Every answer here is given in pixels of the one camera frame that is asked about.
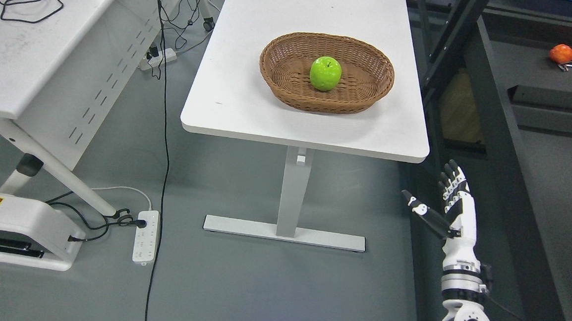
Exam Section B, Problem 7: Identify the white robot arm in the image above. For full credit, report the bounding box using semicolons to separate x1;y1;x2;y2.
441;264;494;321

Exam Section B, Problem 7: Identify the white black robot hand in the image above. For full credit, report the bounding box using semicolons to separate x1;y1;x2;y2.
401;159;481;273

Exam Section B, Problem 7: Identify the black metal shelf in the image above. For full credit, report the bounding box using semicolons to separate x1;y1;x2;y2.
406;0;572;321

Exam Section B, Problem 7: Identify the white folding table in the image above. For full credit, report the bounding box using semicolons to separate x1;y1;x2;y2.
0;0;210;216

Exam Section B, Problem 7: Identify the long black floor cable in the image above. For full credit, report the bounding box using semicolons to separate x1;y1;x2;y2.
127;0;182;321

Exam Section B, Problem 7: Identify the brown wicker basket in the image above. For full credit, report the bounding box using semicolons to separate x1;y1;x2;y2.
259;32;396;114

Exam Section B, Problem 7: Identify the white power strip far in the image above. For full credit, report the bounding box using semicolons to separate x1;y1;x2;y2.
138;48;177;71

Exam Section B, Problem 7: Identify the white robot base unit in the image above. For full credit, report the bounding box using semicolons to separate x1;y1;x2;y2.
0;193;85;271

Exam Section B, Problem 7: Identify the green apple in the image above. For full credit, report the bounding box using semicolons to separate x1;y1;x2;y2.
309;56;342;92

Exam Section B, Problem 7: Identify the white standing desk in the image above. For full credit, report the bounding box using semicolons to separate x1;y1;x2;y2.
180;0;430;253

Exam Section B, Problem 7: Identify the white power strip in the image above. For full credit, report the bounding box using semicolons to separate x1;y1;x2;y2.
132;210;161;266
138;48;177;71

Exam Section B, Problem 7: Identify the white power strip near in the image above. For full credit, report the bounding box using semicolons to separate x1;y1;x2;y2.
132;210;161;266

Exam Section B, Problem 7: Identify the orange toy on shelf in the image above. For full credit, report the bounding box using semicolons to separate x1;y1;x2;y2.
549;44;572;64

